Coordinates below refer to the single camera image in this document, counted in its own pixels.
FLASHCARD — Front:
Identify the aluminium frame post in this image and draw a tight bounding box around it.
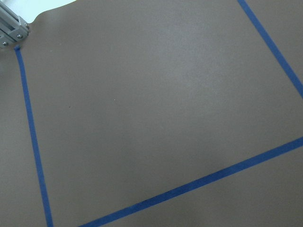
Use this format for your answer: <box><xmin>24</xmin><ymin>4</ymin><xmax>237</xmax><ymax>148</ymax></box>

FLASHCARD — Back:
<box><xmin>0</xmin><ymin>1</ymin><xmax>29</xmax><ymax>48</ymax></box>

